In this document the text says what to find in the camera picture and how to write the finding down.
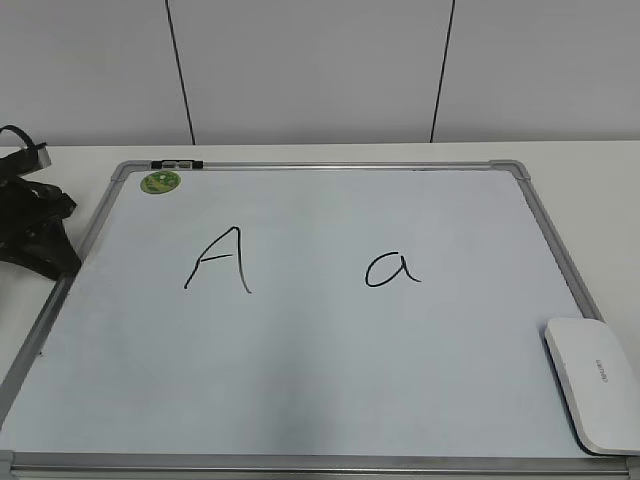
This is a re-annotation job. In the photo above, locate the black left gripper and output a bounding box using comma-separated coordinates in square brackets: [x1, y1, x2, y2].
[1, 158, 82, 280]

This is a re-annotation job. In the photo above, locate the white whiteboard eraser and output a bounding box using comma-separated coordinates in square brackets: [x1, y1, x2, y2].
[544, 318, 639, 456]

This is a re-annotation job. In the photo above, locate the green round magnet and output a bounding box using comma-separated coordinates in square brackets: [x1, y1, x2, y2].
[140, 170, 181, 195]

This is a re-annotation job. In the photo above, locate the black grey hanging clip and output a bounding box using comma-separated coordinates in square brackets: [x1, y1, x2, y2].
[150, 159, 204, 170]

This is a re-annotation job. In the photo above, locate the white framed whiteboard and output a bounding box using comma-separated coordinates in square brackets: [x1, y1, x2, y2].
[1, 160, 639, 479]

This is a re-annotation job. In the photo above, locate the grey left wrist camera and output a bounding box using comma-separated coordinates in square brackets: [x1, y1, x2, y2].
[19, 143, 51, 175]

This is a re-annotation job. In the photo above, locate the black left camera cable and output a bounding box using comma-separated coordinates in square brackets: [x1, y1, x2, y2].
[0, 124, 46, 151]

